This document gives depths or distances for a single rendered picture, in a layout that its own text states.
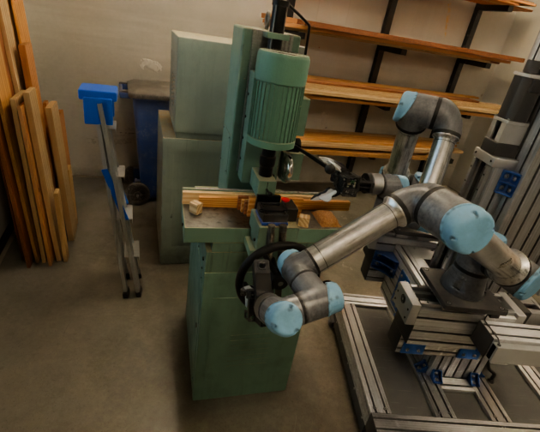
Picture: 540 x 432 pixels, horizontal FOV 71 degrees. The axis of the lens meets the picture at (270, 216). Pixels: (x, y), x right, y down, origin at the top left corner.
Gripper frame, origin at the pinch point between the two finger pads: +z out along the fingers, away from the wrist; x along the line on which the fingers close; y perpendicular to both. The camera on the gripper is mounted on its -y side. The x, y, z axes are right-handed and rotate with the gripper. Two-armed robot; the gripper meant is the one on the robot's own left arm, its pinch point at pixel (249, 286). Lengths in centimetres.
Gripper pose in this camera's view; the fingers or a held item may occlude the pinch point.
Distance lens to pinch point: 118.6
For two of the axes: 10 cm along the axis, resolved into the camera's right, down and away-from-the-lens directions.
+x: 9.6, 0.2, 2.8
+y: -0.1, 10.0, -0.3
